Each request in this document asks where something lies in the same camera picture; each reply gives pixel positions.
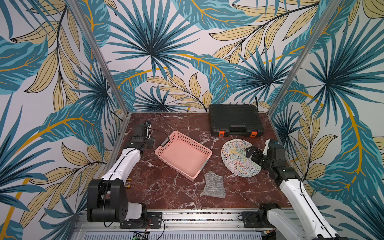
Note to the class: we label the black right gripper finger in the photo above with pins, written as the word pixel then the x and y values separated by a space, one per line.
pixel 258 159
pixel 252 152

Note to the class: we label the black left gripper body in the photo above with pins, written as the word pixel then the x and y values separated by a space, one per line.
pixel 149 142

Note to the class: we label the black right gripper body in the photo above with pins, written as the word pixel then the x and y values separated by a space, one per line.
pixel 258 154

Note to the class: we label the white plate with colourful squiggles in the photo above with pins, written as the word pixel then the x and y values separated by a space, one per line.
pixel 233 154

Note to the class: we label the grey striped microfibre cloth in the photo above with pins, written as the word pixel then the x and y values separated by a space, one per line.
pixel 214 186

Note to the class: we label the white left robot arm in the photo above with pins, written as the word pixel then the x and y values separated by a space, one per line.
pixel 107 197

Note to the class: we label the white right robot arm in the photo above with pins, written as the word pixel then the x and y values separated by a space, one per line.
pixel 313 225

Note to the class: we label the black plastic tool case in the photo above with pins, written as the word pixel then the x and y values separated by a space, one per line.
pixel 235 120

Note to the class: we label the pink perforated plastic basket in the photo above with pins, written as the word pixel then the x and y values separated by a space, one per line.
pixel 184 155

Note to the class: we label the yellow handled pliers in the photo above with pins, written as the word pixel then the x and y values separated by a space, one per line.
pixel 127 183

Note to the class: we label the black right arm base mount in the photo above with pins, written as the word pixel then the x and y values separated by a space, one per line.
pixel 259 218

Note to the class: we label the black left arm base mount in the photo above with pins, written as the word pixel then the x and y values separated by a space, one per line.
pixel 153 220

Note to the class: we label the aluminium corner post left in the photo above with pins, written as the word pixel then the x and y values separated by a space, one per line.
pixel 82 21

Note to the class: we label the aluminium corner post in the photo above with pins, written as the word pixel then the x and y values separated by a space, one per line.
pixel 82 21
pixel 319 28

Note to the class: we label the aluminium corner post right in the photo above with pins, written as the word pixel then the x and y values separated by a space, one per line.
pixel 319 28

